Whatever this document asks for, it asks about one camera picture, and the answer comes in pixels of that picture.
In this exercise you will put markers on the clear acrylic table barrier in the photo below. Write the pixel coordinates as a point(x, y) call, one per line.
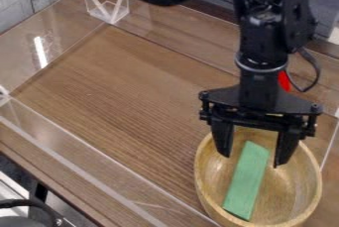
point(99, 119)

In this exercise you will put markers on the light wooden bowl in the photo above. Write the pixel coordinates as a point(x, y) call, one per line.
point(290, 191)

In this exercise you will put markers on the green rectangular block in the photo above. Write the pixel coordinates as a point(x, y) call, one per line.
point(240, 197)

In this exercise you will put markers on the red plush strawberry toy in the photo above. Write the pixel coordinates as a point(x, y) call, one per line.
point(284, 81)

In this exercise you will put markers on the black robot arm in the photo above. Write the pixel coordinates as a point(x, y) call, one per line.
point(276, 27)

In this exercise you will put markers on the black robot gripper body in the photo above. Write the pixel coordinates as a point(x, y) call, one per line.
point(258, 104)

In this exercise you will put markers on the clear acrylic corner bracket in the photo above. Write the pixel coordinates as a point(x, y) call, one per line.
point(107, 11)

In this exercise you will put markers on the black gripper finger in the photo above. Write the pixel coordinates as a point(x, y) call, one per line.
point(223, 131)
point(287, 143)

